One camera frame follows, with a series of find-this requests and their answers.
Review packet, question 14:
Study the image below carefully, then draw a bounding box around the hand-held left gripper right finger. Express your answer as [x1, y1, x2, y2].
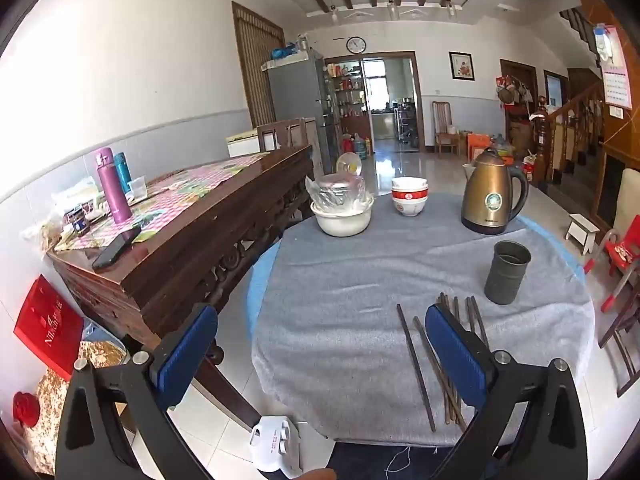
[424, 304, 588, 480]

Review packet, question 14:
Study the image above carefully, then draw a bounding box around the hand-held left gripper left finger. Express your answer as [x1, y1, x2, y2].
[55, 304, 219, 480]

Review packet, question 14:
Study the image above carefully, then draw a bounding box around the single dark wooden chopstick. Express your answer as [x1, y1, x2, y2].
[396, 303, 437, 433]
[412, 316, 468, 431]

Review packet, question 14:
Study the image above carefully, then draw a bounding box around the bunch of dark chopsticks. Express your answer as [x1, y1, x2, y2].
[436, 292, 490, 428]

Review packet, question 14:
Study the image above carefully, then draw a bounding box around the dark metal chopstick cup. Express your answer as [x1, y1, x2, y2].
[484, 240, 532, 306]

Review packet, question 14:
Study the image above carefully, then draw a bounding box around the carved dark wooden sideboard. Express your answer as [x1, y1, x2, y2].
[47, 145, 316, 431]

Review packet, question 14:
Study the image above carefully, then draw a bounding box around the blue table cover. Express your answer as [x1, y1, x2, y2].
[246, 215, 587, 326]

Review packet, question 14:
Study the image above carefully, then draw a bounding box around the grey table cloth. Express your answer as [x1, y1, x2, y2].
[250, 192, 596, 448]

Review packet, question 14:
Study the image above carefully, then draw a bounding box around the black smartphone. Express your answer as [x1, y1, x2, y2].
[91, 227, 142, 273]

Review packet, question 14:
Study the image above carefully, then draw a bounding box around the white electric heater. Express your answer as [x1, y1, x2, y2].
[248, 415, 332, 474]

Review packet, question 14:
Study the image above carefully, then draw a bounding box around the dark blue cloth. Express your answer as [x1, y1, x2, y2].
[327, 441, 501, 480]

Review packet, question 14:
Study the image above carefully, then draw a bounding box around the red gift box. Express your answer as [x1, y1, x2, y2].
[12, 275, 85, 382]

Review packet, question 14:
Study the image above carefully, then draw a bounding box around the gold patterned bag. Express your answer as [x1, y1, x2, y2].
[22, 340, 128, 476]

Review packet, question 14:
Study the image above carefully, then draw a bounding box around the pink patterned tablecloth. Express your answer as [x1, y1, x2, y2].
[54, 152, 271, 252]

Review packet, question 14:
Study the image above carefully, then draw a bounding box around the bronze electric kettle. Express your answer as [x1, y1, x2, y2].
[460, 147, 530, 236]

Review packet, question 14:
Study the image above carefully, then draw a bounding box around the pink thermos bottle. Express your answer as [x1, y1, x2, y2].
[96, 147, 133, 225]

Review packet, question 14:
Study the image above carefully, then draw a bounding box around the dark wooden chair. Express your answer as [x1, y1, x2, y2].
[597, 280, 640, 398]

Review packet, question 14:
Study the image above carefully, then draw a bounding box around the red round ornament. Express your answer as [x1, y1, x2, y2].
[12, 392, 41, 427]

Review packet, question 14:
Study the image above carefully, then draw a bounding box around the white small stool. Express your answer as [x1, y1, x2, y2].
[565, 213, 600, 256]

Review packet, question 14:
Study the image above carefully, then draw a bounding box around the pile of snack packets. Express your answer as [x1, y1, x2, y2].
[20, 180, 113, 252]

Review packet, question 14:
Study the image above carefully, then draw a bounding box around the teal thermos bottle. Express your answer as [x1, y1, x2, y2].
[113, 152, 133, 196]

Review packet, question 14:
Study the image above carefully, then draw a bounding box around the red child chair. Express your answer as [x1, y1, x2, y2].
[585, 227, 640, 313]

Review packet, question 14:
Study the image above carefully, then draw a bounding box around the clear plastic bag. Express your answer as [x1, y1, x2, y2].
[305, 172, 374, 213]

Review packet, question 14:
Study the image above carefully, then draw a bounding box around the metal pot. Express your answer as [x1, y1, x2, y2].
[319, 174, 364, 207]

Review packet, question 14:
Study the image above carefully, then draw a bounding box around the white chest freezer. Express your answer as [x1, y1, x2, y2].
[226, 129, 261, 158]

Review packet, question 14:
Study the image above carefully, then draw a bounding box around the orange cardboard box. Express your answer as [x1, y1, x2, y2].
[467, 132, 494, 161]

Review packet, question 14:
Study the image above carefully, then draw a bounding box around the white table fan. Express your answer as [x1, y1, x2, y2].
[336, 152, 363, 177]

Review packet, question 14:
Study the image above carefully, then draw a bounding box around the wooden dining chair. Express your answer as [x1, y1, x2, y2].
[431, 101, 461, 158]

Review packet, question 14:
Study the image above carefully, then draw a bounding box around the wooden staircase railing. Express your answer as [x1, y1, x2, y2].
[530, 80, 607, 186]

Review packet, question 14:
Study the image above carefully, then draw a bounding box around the grey refrigerator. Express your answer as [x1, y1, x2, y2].
[265, 49, 342, 173]

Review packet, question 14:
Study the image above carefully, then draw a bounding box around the kitchen shelf with bottles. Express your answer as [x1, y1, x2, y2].
[325, 60, 372, 122]

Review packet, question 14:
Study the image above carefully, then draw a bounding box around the wooden lattice door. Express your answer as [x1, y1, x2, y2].
[231, 1, 287, 128]

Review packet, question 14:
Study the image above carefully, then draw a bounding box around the framed wall picture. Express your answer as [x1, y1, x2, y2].
[448, 51, 475, 81]

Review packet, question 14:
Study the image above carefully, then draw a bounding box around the wall calendar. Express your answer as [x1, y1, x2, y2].
[592, 24, 633, 109]

